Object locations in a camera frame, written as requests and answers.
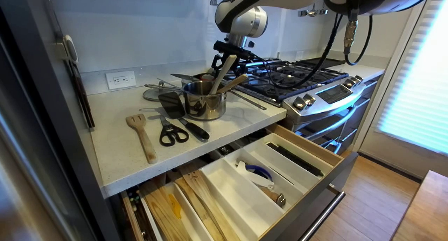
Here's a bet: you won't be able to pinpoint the pale wooden spoon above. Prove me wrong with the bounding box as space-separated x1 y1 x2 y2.
209 54 238 95

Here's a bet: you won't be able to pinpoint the white and blue tool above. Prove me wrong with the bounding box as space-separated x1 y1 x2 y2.
236 160 275 189

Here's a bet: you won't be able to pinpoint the long black tool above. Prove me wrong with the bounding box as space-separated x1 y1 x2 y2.
266 142 325 177

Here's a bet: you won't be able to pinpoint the oven door handle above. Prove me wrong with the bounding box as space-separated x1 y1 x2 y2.
304 100 368 141

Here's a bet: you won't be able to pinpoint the wooden board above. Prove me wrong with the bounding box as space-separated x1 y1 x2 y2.
139 181 192 241

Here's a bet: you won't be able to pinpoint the oven door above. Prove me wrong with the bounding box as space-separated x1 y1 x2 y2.
293 91 371 142

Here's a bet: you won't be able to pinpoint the dark hanging board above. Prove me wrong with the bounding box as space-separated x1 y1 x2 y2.
68 60 96 129

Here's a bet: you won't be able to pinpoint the yellow utensil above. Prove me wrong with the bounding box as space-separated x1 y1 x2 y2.
168 193 183 219

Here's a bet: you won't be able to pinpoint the round pot lid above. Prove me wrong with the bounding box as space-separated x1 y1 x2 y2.
142 81 166 102

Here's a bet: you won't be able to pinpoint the thin metal skewer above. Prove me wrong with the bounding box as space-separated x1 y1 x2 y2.
229 90 267 111

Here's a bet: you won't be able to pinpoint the dark tall cabinet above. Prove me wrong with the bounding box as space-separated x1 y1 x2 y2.
0 0 120 241

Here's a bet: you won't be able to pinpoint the wooden tool with metal end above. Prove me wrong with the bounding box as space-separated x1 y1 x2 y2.
260 186 287 209

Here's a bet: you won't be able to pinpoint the window with blinds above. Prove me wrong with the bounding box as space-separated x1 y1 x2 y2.
375 0 448 157

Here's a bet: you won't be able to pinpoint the metal wall hooks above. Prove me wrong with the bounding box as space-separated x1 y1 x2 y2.
298 4 329 18

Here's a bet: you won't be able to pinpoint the slotted wooden spatula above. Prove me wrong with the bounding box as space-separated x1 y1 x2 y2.
126 114 158 164

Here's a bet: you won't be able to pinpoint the wooden table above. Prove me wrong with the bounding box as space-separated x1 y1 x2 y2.
390 170 448 241

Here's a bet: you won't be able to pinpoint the metal tongs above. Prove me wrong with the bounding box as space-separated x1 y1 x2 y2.
144 78 185 94

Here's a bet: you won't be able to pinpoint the brown wooden spoon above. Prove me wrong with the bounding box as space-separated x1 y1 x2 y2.
216 74 249 94

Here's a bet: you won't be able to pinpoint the stainless steel gas stove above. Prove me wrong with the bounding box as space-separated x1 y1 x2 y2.
224 57 378 155

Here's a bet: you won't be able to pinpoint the stainless steel pot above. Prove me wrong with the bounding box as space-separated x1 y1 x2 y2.
182 80 228 121

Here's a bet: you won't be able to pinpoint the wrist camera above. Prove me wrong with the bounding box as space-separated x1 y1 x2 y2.
213 41 254 61

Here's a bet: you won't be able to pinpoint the drawer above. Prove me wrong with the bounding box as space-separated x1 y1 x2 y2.
120 123 359 241

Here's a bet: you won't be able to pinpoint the heap of wooden spatulas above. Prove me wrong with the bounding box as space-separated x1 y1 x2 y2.
174 169 242 241

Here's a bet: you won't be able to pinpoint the black spatula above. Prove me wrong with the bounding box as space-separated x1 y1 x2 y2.
158 91 211 142

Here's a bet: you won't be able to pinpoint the stove burner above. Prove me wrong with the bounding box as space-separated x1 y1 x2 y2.
269 71 305 89
245 66 277 81

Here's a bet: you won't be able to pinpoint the round white wall fitting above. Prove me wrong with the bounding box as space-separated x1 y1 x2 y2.
62 34 79 64

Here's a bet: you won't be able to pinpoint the stove drawer handle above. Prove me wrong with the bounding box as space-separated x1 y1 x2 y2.
320 128 358 154

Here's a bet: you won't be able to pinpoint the white drawer organiser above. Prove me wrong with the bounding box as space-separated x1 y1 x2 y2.
140 132 334 241

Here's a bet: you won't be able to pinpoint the black scissors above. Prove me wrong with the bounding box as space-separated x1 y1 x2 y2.
159 114 190 147

